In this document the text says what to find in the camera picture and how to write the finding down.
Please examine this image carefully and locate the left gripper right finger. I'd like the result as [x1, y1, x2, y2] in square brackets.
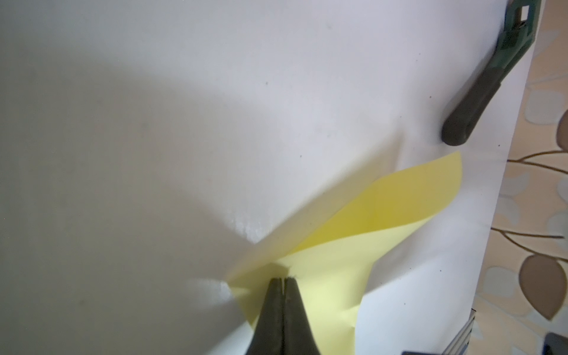
[283, 277, 320, 355]

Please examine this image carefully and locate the green black pipe wrench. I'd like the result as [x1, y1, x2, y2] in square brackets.
[441, 0, 541, 146]

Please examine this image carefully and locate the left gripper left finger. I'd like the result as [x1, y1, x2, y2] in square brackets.
[246, 278, 284, 355]

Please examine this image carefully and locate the yellow square paper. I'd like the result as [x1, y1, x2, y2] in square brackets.
[229, 152, 462, 354]

